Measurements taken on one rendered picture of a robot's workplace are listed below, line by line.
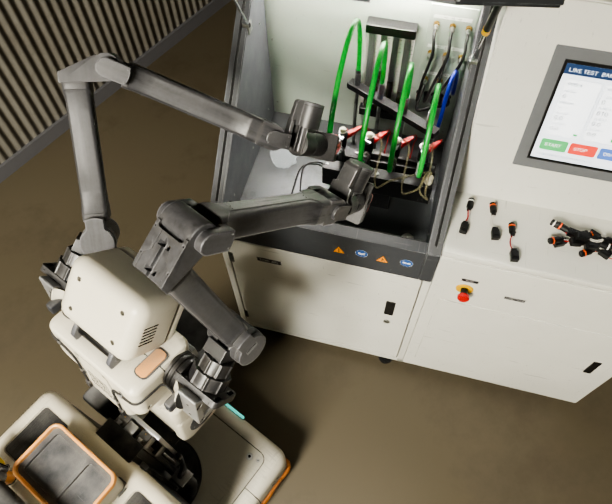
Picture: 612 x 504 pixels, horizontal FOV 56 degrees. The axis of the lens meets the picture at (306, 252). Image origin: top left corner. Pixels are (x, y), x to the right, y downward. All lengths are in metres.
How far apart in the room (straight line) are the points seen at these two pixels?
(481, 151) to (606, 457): 1.44
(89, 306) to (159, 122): 2.25
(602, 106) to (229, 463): 1.59
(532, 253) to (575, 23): 0.60
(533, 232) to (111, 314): 1.16
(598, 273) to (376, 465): 1.16
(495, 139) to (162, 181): 1.90
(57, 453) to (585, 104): 1.57
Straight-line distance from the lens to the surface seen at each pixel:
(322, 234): 1.69
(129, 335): 1.17
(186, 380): 1.24
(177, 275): 0.90
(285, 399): 2.47
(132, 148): 3.28
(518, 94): 1.60
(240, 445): 2.15
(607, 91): 1.61
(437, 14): 1.75
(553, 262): 1.72
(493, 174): 1.73
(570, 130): 1.66
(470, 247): 1.67
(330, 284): 1.96
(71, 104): 1.34
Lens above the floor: 2.37
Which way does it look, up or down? 60 degrees down
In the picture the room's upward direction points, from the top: 2 degrees counter-clockwise
